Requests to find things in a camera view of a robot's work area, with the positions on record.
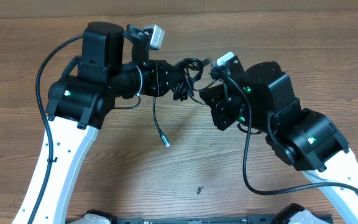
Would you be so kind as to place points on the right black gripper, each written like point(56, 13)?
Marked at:
point(221, 101)

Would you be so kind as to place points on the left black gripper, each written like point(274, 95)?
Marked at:
point(154, 84)

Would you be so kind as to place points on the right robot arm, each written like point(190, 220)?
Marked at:
point(262, 99)

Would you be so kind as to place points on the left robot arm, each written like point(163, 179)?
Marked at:
point(114, 63)

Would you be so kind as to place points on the small black debris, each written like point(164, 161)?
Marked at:
point(199, 190)

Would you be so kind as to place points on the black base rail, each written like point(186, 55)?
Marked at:
point(294, 213)

